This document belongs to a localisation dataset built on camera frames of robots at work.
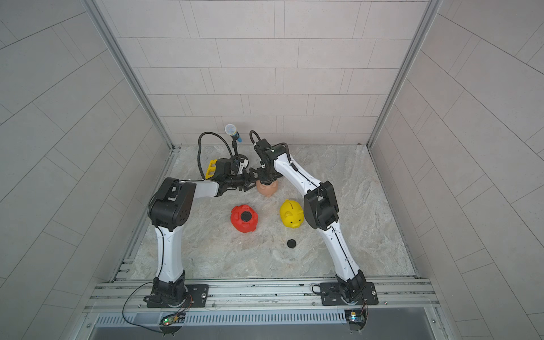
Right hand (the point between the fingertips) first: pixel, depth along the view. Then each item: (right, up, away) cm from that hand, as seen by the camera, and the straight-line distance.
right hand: (266, 179), depth 96 cm
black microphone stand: (-15, +22, -5) cm, 27 cm away
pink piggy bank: (+1, -4, -4) cm, 6 cm away
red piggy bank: (-9, -16, -15) cm, 24 cm away
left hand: (-2, 0, +2) cm, 2 cm away
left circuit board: (-26, -40, -32) cm, 57 cm away
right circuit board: (+32, -43, -28) cm, 60 cm away
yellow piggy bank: (+11, -12, -14) cm, 22 cm away
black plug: (-7, -13, -15) cm, 21 cm away
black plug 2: (+11, -24, -13) cm, 30 cm away
